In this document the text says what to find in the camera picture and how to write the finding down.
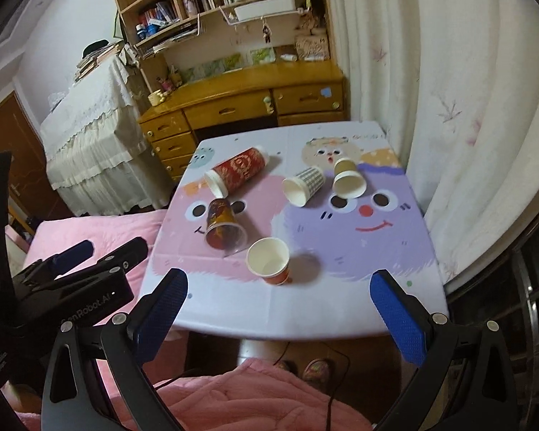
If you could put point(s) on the tall red patterned lidded cup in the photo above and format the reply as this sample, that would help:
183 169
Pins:
240 169

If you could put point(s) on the wooden bookshelf hutch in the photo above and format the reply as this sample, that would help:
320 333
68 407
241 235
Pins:
197 0

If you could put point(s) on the wooden desk with drawers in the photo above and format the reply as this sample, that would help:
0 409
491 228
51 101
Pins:
233 98

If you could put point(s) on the patterned slipper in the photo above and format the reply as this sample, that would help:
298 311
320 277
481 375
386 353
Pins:
286 365
318 369

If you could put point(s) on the pink fleece robe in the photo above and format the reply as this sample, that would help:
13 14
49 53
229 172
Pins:
251 399

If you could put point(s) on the red paper cup white inside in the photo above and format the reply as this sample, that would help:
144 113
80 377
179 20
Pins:
269 261

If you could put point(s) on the white floral curtain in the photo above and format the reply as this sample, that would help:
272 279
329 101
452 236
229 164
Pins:
453 98

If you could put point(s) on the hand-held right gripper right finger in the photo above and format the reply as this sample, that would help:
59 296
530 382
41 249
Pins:
397 318

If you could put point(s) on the brown wooden door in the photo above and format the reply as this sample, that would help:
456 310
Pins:
13 139

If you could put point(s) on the cartoon printed tablecloth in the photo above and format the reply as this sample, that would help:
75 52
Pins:
323 242

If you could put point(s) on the pink bed sheet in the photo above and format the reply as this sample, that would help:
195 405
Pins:
103 233

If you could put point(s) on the metal frame rack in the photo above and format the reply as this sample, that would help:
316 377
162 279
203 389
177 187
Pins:
534 323

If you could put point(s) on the brown red paper cup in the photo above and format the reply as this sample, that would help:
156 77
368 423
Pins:
222 229

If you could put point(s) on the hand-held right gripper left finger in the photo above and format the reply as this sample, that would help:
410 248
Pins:
161 314

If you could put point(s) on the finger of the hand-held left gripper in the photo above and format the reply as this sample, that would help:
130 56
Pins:
130 251
78 250

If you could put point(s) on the yellow mug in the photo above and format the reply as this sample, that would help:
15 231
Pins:
156 98

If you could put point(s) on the olive paper cup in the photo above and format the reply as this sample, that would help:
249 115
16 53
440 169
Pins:
348 179

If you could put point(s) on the stack of books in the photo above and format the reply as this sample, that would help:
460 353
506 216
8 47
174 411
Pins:
96 60

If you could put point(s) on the black hat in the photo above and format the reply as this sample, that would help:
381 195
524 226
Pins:
95 46

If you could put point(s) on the white lace furniture cover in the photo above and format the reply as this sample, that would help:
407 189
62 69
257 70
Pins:
94 143

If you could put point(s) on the white table pedestal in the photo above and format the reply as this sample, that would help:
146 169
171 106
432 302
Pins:
260 350

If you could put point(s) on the checkered paper cup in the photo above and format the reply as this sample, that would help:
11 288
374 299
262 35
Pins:
303 184

